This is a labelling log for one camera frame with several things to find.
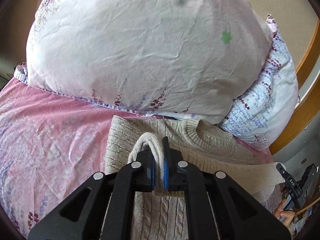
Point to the wooden bed headboard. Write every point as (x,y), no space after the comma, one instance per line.
(308,106)

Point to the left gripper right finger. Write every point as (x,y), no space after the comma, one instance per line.
(217,207)

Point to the beige cable-knit sweater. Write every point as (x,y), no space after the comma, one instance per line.
(161,215)

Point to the person's right hand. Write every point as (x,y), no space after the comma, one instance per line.
(287,216)

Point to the pale pink floral pillow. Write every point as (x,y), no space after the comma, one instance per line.
(178,58)

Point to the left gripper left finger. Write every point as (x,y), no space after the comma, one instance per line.
(102,207)

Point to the pink floral bed sheet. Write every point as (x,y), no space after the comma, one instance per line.
(50,145)

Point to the white blue floral pillow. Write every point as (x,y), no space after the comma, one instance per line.
(260,115)

